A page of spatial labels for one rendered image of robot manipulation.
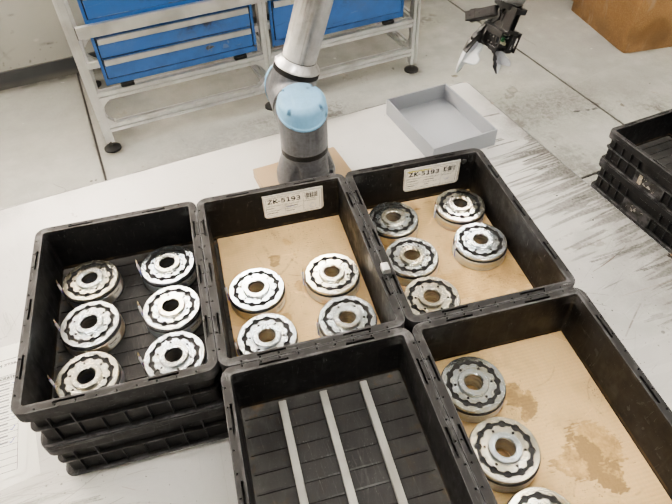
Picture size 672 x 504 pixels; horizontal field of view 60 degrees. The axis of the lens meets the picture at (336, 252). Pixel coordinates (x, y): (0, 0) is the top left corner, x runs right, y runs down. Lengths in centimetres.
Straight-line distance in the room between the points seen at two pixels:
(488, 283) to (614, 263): 39
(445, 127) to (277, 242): 73
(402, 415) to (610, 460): 31
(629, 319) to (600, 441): 40
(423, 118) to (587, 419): 104
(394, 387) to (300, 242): 38
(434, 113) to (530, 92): 161
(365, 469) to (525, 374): 31
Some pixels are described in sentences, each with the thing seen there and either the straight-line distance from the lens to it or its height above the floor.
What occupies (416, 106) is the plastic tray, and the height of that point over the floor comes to 70.
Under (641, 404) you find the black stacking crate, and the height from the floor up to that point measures 90.
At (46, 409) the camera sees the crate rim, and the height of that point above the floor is 93.
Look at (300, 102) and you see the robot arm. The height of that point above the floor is 95.
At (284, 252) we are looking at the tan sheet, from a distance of 118.
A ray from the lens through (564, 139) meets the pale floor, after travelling 304.
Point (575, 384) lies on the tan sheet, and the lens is 105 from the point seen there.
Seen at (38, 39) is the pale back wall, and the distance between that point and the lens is 375.
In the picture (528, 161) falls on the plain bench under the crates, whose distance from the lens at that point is 166.
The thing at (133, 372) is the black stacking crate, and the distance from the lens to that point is 107.
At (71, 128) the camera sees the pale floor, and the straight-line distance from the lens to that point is 333.
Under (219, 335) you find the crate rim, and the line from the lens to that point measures 94.
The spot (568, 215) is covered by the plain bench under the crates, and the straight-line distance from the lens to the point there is 152.
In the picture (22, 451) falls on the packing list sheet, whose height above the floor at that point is 70.
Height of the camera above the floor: 168
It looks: 46 degrees down
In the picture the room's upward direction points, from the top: 2 degrees counter-clockwise
